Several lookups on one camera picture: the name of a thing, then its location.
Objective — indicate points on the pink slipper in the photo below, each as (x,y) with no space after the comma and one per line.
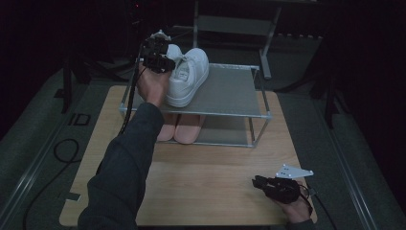
(188,131)
(167,129)

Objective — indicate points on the person's left hand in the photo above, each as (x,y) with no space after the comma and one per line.
(154,87)

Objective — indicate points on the grey metal stand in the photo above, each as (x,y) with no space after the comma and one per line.
(234,25)

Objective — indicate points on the grey metal shoe rack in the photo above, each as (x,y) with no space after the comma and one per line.
(230,92)

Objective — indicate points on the dark equipment with red light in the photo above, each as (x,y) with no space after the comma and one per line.
(135,19)

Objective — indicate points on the black stand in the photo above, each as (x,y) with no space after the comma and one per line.
(66,89)
(330,102)

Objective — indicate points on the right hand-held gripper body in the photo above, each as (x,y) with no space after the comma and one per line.
(284,191)

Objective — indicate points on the person's right hand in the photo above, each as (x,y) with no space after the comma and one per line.
(300,209)

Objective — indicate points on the white sneaker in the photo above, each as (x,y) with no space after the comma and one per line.
(175,51)
(188,83)

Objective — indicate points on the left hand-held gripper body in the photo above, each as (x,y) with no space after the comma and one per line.
(156,57)

